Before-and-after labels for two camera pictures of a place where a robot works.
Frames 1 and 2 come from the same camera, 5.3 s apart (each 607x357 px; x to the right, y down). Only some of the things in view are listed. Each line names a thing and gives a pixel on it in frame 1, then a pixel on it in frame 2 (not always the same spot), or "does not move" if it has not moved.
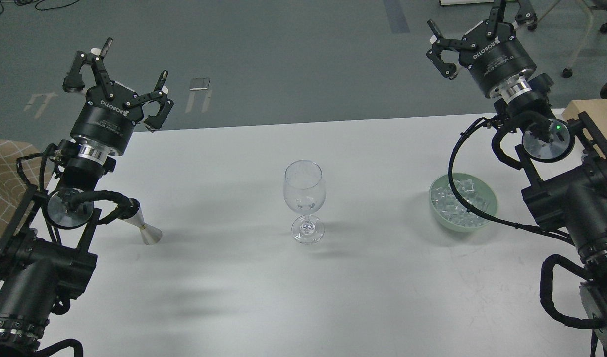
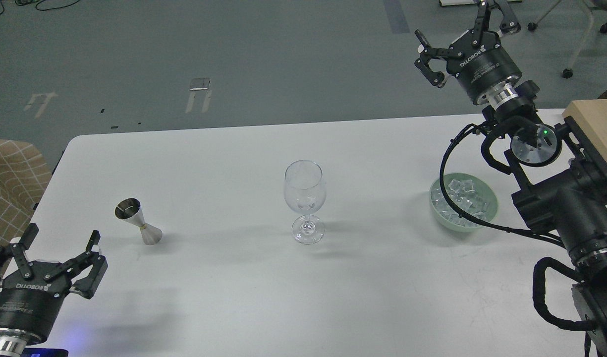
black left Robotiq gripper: x=104 y=118 → x=28 y=301
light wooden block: x=606 y=115 does not move
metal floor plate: x=199 y=84 does not move
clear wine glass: x=304 y=190 does not move
